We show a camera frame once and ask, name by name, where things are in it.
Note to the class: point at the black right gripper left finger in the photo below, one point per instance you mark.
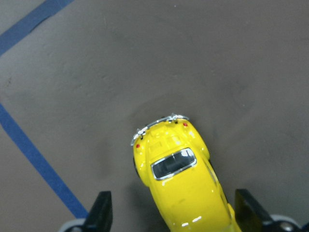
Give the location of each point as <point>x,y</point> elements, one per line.
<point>99,218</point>

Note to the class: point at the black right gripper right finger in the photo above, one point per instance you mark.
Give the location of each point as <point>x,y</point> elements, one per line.
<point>252,217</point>

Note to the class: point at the yellow beetle toy car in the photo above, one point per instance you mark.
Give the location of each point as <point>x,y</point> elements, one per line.
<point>173,161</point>

